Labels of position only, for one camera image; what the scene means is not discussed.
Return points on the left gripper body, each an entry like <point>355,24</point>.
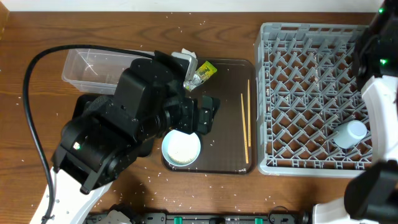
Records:
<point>191,115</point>

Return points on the light blue rice bowl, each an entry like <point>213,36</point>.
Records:
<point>180,149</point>

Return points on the small blue cup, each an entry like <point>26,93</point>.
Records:
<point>349,134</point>

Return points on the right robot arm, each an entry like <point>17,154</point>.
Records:
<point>371,197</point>

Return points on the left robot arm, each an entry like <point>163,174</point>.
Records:
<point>107,133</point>

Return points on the grey dishwasher rack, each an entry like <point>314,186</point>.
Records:
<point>305,89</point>

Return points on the crumpled foil wrapper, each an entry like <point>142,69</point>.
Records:
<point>193,83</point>

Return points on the yellow snack packet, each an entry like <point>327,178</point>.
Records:
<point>206,70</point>

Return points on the dark brown serving tray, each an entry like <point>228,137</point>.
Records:
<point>222,150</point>

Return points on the black plastic bin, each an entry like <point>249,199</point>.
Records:
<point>83,103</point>

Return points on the crumpled white paper napkin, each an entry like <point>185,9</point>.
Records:
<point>185,51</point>

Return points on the left wooden chopstick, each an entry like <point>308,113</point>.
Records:
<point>244,130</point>

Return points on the clear plastic bin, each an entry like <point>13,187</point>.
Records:
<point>95,71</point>

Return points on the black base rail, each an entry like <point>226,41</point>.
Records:
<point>121,213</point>

